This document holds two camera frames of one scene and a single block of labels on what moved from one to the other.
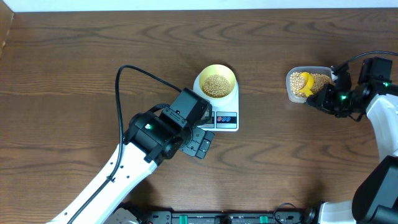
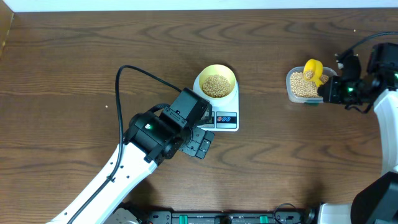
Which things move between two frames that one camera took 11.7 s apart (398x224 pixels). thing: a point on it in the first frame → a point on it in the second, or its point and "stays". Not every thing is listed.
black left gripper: x=201 y=142 stays
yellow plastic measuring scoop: x=306 y=81 → x=313 y=70
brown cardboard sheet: x=7 y=15 stays
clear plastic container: x=303 y=82 stays
